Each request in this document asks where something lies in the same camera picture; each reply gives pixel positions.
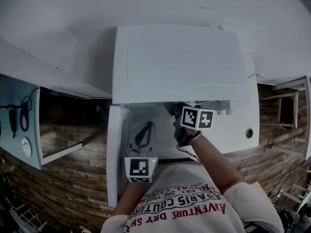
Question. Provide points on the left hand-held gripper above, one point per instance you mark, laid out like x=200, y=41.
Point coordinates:
x=139, y=167

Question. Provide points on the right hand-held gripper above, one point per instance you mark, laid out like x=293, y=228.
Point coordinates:
x=194, y=119

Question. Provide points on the person's left forearm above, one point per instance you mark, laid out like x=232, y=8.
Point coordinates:
x=131, y=198

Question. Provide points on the person's right forearm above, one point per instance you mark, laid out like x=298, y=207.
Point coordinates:
x=216, y=161

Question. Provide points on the white printed shirt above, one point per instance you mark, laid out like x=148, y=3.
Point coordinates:
x=194, y=203

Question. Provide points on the white side table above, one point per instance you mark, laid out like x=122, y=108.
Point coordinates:
x=306, y=115

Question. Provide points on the white round disc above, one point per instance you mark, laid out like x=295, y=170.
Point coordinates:
x=26, y=146

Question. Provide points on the black hanging tool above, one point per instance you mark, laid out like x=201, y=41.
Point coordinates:
x=13, y=122

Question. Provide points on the white chair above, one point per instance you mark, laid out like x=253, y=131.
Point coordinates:
x=26, y=217

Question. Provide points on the white open cabinet frame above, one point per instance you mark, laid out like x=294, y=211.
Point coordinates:
x=60, y=152

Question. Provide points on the teal wall panel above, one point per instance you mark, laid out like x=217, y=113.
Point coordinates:
x=14, y=93

